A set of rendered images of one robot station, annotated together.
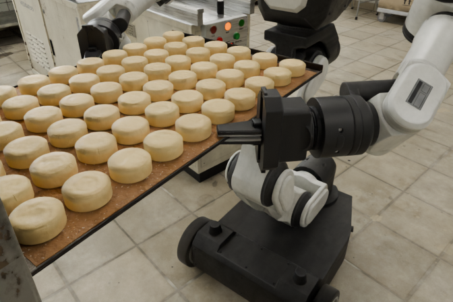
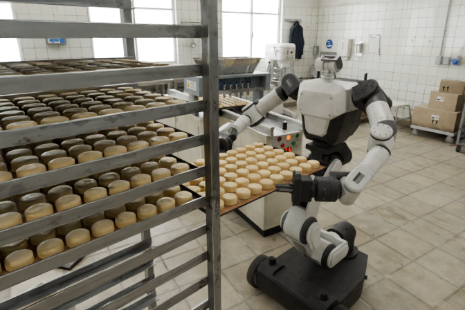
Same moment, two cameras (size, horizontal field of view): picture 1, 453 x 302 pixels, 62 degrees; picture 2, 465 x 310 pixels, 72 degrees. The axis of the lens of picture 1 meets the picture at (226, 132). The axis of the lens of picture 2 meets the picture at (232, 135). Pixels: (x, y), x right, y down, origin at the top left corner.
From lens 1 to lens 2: 0.63 m
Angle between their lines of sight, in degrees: 17
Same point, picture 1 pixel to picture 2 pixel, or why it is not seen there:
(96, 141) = (230, 184)
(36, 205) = not seen: hidden behind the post
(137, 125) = (244, 180)
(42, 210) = not seen: hidden behind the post
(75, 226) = (226, 208)
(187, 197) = (254, 245)
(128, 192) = (242, 201)
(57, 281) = (171, 284)
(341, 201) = (360, 257)
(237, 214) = (287, 257)
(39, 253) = not seen: hidden behind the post
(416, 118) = (356, 187)
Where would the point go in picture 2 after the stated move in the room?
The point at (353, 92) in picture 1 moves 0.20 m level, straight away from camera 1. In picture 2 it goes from (333, 175) to (346, 158)
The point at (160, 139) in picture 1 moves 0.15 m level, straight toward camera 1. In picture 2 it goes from (253, 186) to (257, 208)
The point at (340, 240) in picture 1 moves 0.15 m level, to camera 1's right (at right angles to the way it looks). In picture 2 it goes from (355, 281) to (383, 285)
